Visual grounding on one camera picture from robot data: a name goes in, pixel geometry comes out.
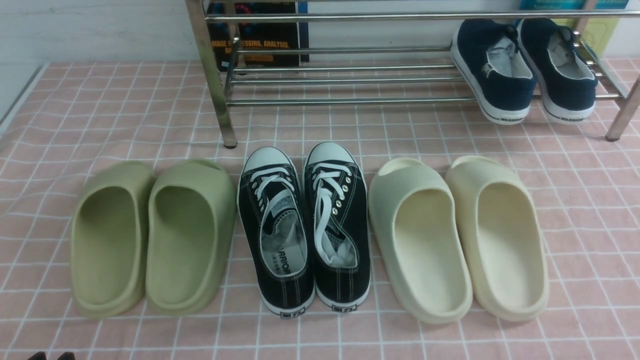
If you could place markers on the navy slip-on shoe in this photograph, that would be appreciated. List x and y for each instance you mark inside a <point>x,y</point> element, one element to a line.
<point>489,57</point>
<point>567,84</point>

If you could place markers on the right black canvas sneaker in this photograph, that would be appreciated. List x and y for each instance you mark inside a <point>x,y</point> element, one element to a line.
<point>335,192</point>

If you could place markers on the black canvas sneaker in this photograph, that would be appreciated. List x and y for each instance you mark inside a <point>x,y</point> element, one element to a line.
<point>335,192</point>
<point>270,204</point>

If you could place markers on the left black canvas sneaker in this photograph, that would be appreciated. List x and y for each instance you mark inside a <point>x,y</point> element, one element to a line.
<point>270,204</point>

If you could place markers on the left cream slipper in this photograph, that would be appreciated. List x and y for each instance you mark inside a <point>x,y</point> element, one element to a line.
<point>412,215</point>

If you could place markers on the cream slipper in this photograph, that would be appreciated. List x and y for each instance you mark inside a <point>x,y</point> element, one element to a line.
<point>501,238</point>
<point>412,215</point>

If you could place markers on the right olive green slipper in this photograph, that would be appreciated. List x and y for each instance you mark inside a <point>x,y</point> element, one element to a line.
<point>192,215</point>

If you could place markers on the olive green slipper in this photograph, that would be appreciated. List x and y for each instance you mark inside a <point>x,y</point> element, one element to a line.
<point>108,240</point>
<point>192,215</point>

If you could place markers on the black image processing book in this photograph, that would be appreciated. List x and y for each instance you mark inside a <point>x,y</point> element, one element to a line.
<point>271,36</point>

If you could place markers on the right cream slipper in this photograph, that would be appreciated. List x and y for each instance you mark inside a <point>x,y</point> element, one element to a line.
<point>501,238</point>

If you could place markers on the left olive green slipper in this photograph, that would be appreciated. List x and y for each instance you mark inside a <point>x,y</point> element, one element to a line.
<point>108,240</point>

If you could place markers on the pink checkered tablecloth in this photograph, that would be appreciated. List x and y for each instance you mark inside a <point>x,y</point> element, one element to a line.
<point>79,118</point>

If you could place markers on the teal and yellow book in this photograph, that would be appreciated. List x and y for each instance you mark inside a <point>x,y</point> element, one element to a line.
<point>598,31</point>

